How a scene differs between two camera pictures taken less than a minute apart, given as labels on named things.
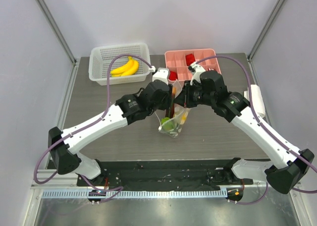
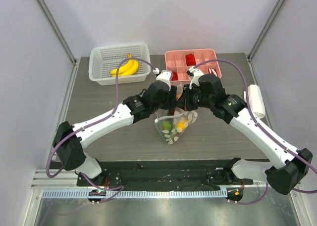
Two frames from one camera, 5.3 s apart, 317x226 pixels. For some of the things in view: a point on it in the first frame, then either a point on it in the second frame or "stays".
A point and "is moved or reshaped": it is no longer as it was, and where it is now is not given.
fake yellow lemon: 184,117 -> 182,126
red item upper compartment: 190,59 stays
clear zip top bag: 173,126 is moved or reshaped
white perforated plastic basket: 123,70 stays
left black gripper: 167,104 stays
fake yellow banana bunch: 130,68 stays
